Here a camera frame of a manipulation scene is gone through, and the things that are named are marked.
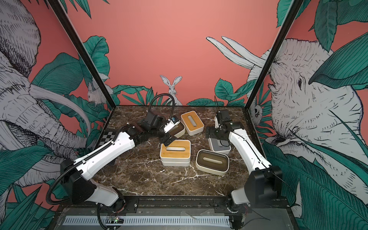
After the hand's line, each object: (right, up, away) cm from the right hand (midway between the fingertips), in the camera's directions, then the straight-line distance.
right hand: (212, 131), depth 84 cm
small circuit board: (-51, -43, -14) cm, 68 cm away
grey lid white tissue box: (-22, -20, +3) cm, 30 cm away
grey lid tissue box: (+7, -10, +8) cm, 14 cm away
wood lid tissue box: (-20, -11, -2) cm, 23 cm away
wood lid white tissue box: (-11, +4, +24) cm, 26 cm away
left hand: (-23, +2, -6) cm, 24 cm away
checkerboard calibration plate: (-71, -4, +14) cm, 72 cm away
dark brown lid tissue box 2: (-21, 0, +11) cm, 24 cm away
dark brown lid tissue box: (+1, -19, +2) cm, 19 cm away
